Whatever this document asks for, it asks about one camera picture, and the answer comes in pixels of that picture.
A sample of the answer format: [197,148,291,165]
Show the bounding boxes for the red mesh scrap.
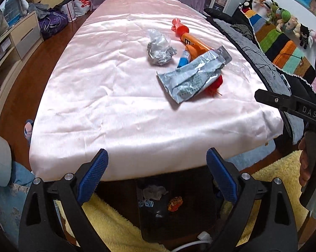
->
[202,74,224,96]

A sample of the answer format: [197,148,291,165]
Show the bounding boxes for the blue patterned carpet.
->
[0,140,278,242]

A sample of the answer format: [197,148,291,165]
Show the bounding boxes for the row of plush toys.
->
[238,0,316,50]

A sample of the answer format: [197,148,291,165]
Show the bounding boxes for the crumpled white tissue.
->
[143,185,169,200]

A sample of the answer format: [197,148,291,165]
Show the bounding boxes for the silver foil wrapper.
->
[147,29,177,66]

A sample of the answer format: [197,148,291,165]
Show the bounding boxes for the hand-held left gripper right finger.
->
[206,147,299,252]

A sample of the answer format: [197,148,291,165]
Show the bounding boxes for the orange paper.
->
[185,45,203,63]

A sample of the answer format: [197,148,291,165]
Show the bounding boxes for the pink satin tablecloth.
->
[29,0,284,182]

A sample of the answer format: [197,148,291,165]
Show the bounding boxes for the black trash bin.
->
[135,171,219,243]

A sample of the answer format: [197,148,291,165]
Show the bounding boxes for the white bag red print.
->
[72,0,91,16]

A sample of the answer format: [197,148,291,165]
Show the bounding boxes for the small blue tube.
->
[177,50,191,69]

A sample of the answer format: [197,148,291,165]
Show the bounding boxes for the grey fluffy blanket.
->
[213,18,305,145]

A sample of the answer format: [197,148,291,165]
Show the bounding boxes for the olive cloth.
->
[230,24,253,36]

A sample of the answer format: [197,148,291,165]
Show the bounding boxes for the purple cloth bag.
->
[38,12,69,38]

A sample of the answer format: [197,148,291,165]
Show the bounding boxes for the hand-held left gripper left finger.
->
[18,148,114,252]

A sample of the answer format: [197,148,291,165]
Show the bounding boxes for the colourful crochet blanket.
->
[242,8,316,100]

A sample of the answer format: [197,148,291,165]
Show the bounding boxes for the wooden drawer cabinet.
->
[0,10,44,132]

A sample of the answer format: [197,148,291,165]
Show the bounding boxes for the blue pink slipper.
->
[24,119,34,143]

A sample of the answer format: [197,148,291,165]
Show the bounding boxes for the yellow fluffy rug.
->
[53,151,312,252]

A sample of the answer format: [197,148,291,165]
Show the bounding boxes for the white charger cable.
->
[171,231,213,252]

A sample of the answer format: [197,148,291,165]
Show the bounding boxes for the grey cloth heap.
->
[28,3,51,19]

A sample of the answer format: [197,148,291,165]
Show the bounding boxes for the grey silver foil packet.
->
[156,45,232,104]

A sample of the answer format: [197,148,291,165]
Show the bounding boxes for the person's right hand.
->
[299,136,309,188]

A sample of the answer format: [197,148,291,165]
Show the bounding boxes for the black sofa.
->
[204,7,316,158]

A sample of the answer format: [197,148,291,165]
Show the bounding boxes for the clear shopping bag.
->
[61,1,77,23]

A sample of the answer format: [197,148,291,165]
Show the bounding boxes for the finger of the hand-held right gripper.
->
[254,89,295,114]

